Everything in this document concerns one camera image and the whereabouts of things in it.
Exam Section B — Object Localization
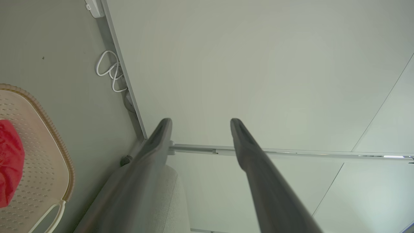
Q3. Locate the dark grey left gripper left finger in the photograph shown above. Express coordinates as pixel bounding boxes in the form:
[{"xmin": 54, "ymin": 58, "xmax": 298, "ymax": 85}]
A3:
[{"xmin": 74, "ymin": 118, "xmax": 173, "ymax": 233}]

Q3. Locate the grey metal partition post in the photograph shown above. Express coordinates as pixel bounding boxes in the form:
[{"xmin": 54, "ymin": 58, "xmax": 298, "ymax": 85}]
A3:
[{"xmin": 168, "ymin": 142, "xmax": 414, "ymax": 163}]

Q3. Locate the red jersey with number print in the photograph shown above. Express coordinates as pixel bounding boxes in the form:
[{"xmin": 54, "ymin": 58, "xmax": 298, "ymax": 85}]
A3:
[{"xmin": 0, "ymin": 119, "xmax": 26, "ymax": 208}]

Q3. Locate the white wall socket box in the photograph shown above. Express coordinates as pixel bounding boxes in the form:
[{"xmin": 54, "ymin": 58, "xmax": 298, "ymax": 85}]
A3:
[{"xmin": 85, "ymin": 0, "xmax": 105, "ymax": 18}]

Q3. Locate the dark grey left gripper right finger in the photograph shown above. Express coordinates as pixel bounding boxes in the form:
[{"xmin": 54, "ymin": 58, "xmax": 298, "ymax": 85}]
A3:
[{"xmin": 230, "ymin": 118, "xmax": 324, "ymax": 233}]

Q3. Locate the beige perforated laundry basket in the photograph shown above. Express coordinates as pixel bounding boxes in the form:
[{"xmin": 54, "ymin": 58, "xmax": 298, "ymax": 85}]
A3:
[{"xmin": 0, "ymin": 83, "xmax": 75, "ymax": 233}]

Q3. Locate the white looped cable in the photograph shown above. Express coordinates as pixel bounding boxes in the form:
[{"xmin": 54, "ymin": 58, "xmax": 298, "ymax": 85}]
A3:
[{"xmin": 96, "ymin": 50, "xmax": 128, "ymax": 93}]

